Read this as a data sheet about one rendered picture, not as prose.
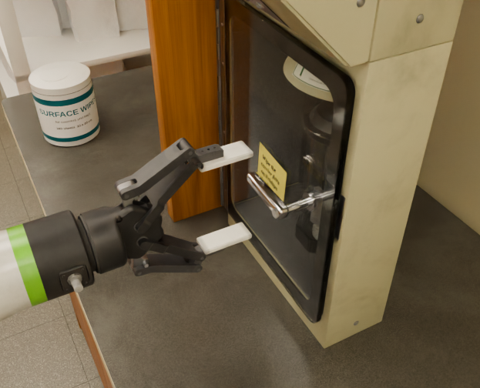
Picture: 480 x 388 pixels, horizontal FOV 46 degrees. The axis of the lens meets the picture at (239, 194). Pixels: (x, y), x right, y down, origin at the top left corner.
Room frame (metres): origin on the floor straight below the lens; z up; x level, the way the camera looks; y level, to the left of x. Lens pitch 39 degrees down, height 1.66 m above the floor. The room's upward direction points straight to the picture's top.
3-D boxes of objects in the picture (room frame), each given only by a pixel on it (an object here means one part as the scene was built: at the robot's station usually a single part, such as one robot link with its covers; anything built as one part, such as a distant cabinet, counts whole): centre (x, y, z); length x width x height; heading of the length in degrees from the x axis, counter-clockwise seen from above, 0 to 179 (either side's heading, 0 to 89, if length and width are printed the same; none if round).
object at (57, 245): (0.45, 0.20, 1.20); 0.12 x 0.06 x 0.09; 28
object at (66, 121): (1.11, 0.39, 1.02); 0.13 x 0.13 x 0.15
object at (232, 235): (0.55, 0.02, 1.13); 0.07 x 0.03 x 0.01; 118
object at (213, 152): (0.54, 0.04, 1.28); 0.05 x 0.01 x 0.03; 118
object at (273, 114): (0.64, -0.04, 1.19); 0.30 x 0.01 x 0.40; 27
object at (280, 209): (0.57, -0.05, 1.20); 0.10 x 0.05 x 0.03; 27
